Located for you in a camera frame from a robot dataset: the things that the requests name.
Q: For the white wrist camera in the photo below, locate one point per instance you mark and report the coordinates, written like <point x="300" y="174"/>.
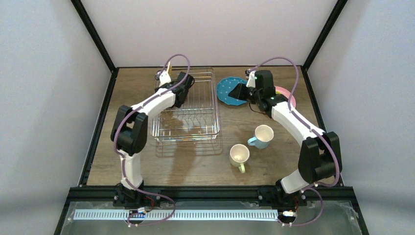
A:
<point x="250" y="76"/>

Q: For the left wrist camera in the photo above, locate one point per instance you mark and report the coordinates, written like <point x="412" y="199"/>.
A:
<point x="163" y="77"/>

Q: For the black aluminium frame rail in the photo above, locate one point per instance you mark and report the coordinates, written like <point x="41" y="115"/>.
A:
<point x="264" y="195"/>

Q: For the metal wire dish rack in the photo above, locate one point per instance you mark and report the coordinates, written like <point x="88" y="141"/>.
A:
<point x="198" y="118"/>

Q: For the bamboo pattern square plate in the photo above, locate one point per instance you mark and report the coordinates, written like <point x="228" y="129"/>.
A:
<point x="168" y="68"/>

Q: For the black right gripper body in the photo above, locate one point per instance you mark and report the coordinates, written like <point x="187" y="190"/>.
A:
<point x="244" y="92"/>

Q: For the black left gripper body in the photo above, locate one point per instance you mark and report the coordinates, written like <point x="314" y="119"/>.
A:
<point x="181" y="95"/>

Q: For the pale green mug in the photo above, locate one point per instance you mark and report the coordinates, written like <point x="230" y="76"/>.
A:
<point x="239" y="154"/>

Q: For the light blue mug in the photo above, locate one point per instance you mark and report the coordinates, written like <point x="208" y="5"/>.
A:
<point x="263" y="135"/>

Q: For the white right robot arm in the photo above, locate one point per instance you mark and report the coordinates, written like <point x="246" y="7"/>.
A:
<point x="320" y="156"/>

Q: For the white slotted cable duct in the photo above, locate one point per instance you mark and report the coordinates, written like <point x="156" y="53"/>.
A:
<point x="179" y="215"/>

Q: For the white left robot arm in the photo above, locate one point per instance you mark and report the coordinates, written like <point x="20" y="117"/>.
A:
<point x="129" y="133"/>

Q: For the teal polka dot plate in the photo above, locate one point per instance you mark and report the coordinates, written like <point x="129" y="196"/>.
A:
<point x="225" y="86"/>

